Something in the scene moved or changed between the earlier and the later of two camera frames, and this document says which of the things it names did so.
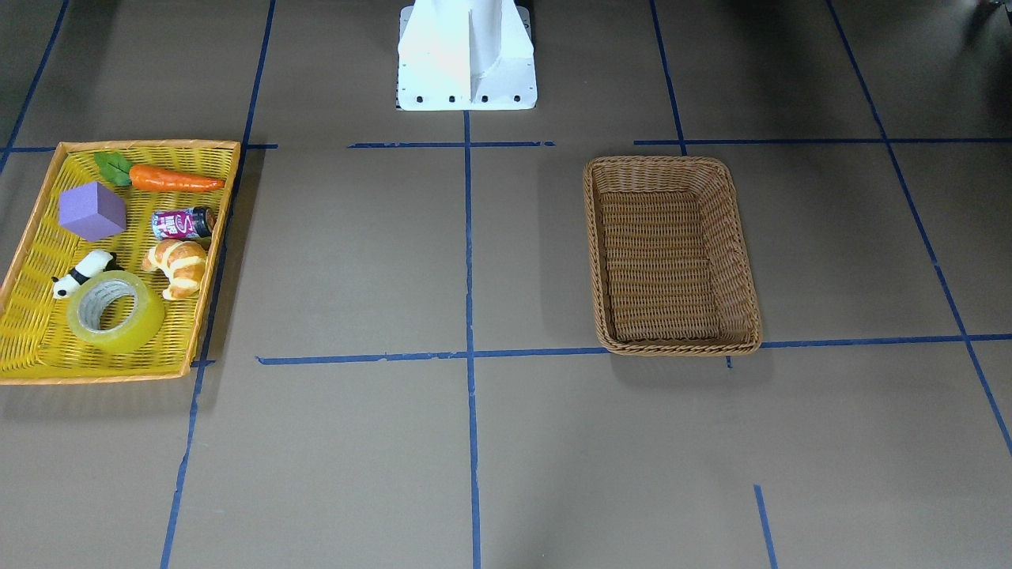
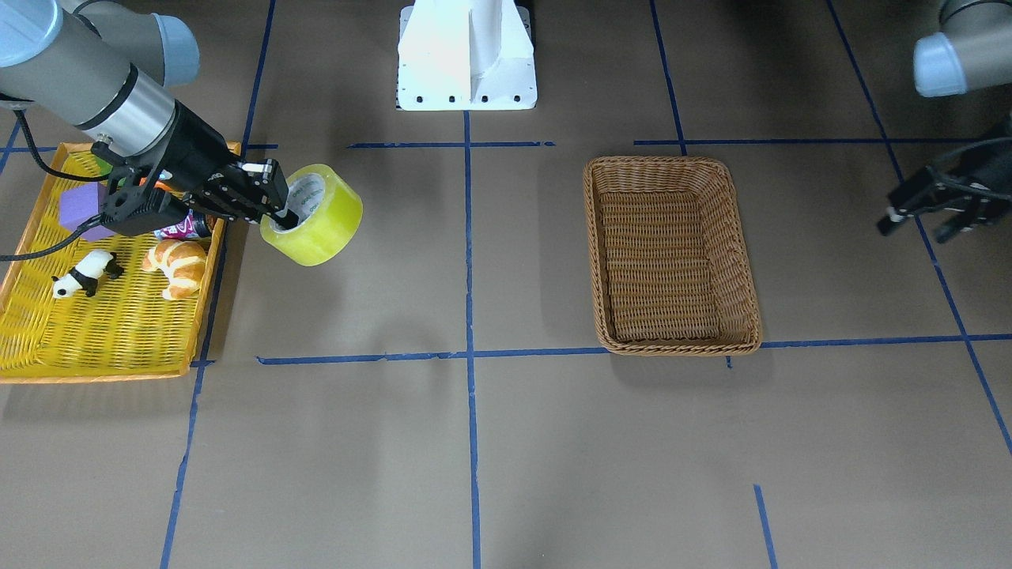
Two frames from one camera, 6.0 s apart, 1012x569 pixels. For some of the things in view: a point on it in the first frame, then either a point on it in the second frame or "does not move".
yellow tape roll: (115, 312) to (329, 208)
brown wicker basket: (671, 269) does not move
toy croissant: (183, 262) does not move
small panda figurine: (97, 261) does not move
